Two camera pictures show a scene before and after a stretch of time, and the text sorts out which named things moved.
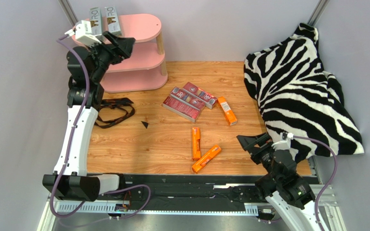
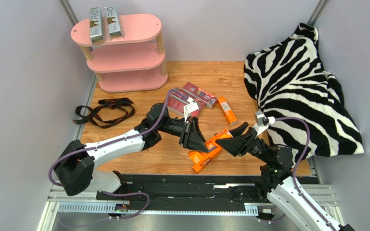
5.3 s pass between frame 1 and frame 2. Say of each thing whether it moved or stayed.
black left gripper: moved
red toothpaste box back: stayed
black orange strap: stayed
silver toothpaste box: stayed
